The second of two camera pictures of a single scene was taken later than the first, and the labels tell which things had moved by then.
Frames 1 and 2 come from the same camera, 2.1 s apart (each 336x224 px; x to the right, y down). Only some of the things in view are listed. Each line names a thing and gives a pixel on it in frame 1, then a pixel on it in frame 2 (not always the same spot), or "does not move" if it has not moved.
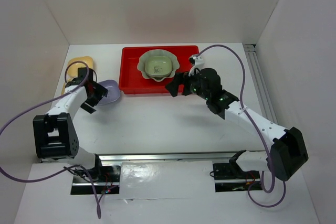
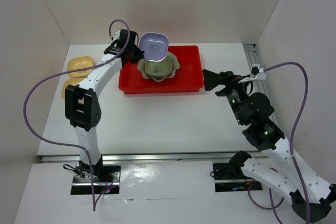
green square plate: (158, 65) does not move
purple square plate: (113, 93) → (155, 45)
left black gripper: (100, 91) → (138, 56)
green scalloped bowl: (158, 65) does not move
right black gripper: (181, 78) → (227, 78)
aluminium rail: (216, 157) does not move
